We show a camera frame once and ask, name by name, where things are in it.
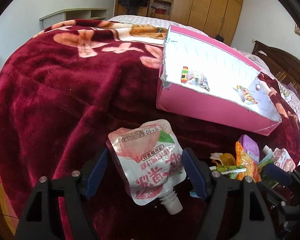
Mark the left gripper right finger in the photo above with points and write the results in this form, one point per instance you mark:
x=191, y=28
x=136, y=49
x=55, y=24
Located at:
x=198, y=173

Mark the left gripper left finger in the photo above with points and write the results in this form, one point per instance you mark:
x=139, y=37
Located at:
x=94, y=171

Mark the pink peach jelly pouch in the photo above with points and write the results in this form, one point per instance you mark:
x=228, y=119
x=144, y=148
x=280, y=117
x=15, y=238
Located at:
x=149, y=159

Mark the purple jelly cup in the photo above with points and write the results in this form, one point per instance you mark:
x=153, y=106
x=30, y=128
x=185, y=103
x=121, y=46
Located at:
x=250, y=147

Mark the burger gummy packet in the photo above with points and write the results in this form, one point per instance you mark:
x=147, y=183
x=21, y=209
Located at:
x=245, y=95

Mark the small colourful gummy packet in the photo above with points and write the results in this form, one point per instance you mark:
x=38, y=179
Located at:
x=195, y=79

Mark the green pea snack packet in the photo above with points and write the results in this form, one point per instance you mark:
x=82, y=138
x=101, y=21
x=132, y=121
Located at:
x=230, y=171

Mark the orange snack packet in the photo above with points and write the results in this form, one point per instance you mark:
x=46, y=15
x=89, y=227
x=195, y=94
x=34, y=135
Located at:
x=243, y=159

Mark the red floral blanket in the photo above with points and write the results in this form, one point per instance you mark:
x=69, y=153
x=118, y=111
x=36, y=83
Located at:
x=68, y=87

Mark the pink cardboard box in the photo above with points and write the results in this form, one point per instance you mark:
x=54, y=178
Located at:
x=225, y=68

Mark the dark wooden headboard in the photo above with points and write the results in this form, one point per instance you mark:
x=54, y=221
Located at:
x=283, y=65

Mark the white low shelf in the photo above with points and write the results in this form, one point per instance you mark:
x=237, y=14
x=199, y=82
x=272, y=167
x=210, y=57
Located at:
x=72, y=14

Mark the wooden wardrobe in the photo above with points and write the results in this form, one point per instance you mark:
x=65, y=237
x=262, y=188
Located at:
x=216, y=18

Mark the framed wedding photo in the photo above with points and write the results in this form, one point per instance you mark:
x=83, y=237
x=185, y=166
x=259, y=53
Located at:
x=297, y=29

